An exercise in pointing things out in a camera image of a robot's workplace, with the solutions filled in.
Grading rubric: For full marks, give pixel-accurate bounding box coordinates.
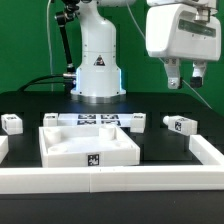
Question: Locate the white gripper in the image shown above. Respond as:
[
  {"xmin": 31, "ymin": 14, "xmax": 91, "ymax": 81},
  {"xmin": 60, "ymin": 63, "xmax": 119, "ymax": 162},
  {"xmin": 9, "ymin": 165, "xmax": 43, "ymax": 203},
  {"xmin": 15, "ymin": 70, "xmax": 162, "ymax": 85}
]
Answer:
[{"xmin": 146, "ymin": 0, "xmax": 221, "ymax": 89}]

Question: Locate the white square table top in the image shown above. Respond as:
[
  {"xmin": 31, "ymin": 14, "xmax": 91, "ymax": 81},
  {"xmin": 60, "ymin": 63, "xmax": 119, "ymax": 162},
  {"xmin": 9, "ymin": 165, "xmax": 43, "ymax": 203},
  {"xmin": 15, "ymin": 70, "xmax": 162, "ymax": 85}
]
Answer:
[{"xmin": 39, "ymin": 124, "xmax": 140, "ymax": 168}]

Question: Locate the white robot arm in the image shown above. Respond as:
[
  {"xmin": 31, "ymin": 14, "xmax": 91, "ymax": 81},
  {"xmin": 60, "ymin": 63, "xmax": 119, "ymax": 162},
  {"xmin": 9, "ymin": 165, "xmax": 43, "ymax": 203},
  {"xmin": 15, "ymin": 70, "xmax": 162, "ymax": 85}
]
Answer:
[{"xmin": 71, "ymin": 0, "xmax": 221, "ymax": 103}]

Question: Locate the white u-shaped obstacle fence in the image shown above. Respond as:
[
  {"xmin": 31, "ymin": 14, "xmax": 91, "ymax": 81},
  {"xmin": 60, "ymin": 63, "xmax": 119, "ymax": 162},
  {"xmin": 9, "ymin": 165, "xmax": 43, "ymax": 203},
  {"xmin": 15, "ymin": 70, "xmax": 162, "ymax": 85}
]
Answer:
[{"xmin": 0, "ymin": 135, "xmax": 224, "ymax": 194}]

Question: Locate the white base marker plate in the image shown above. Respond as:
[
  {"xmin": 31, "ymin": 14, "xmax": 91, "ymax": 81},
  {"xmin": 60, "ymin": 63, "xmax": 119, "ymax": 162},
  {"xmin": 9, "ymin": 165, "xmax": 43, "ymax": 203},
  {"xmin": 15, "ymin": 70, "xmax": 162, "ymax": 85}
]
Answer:
[{"xmin": 58, "ymin": 113, "xmax": 132, "ymax": 127}]

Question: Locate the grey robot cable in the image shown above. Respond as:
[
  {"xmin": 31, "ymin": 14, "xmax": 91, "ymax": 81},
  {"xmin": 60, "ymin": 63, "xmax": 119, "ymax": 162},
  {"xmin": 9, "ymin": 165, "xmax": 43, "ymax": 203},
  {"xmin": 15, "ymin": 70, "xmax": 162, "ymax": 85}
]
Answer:
[{"xmin": 125, "ymin": 2, "xmax": 213, "ymax": 111}]

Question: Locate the white cable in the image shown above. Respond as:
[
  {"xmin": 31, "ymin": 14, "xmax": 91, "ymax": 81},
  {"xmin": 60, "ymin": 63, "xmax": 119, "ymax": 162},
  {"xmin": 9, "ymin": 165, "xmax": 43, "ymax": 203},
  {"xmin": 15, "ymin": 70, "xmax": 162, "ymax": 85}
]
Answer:
[{"xmin": 46, "ymin": 0, "xmax": 56, "ymax": 92}]

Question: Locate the black cable bundle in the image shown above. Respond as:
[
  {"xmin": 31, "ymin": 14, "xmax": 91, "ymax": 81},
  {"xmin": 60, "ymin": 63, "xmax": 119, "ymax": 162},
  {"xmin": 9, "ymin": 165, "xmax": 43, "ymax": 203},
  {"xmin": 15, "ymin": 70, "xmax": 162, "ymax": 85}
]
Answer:
[{"xmin": 17, "ymin": 73, "xmax": 76, "ymax": 93}]

